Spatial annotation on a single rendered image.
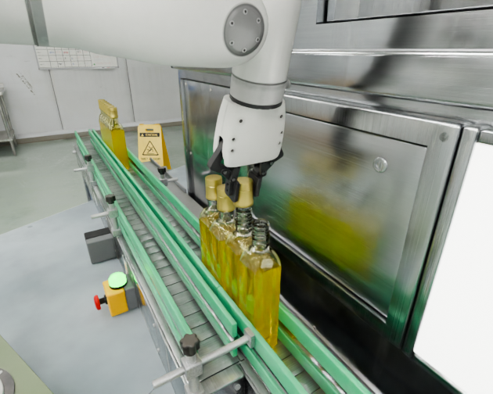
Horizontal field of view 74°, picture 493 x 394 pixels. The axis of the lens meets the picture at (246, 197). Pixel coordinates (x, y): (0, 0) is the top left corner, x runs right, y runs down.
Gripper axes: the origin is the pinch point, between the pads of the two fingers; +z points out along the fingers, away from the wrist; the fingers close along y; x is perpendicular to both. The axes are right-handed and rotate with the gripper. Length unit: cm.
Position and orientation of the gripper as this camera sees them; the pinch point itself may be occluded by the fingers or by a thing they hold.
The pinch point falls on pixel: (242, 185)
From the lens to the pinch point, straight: 54.7
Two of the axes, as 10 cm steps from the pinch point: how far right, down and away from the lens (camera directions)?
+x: 4.9, 5.7, -6.6
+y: -8.6, 2.1, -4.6
